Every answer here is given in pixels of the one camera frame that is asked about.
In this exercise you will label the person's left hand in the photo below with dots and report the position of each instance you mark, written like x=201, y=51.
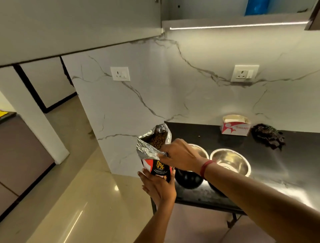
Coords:
x=160, y=190

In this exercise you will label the person's right hand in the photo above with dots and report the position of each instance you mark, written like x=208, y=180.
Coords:
x=181, y=155

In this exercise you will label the steel bowl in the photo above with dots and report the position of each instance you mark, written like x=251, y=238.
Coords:
x=230, y=160
x=187, y=180

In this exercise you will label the red black pet food bag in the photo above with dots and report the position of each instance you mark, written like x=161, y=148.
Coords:
x=146, y=151

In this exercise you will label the blue water bottle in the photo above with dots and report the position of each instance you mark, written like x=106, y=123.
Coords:
x=257, y=7

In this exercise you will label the person's right forearm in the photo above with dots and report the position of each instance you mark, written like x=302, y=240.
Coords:
x=262, y=200

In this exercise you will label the person's left forearm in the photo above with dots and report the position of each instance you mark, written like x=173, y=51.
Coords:
x=155, y=225

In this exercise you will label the red wrist band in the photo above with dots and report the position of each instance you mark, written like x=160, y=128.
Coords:
x=206, y=167

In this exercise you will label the brown base cabinet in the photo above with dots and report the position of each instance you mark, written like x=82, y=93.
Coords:
x=200, y=222
x=22, y=155

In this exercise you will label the red and white tissue box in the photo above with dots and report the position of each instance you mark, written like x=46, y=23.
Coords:
x=235, y=127

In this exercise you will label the dark checked cloth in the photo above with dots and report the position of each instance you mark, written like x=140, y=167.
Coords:
x=267, y=136

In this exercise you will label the under-cabinet light strip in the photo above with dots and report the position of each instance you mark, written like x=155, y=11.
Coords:
x=237, y=25

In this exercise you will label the yellow flat object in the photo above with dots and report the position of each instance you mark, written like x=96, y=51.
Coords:
x=3, y=114

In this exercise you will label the white wall socket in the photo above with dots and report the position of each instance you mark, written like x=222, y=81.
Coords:
x=120, y=73
x=245, y=73

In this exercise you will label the grey wall cabinet body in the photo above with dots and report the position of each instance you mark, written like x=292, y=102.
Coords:
x=200, y=12

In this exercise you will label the brown wall cabinet door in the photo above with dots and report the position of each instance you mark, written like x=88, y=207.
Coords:
x=313, y=17

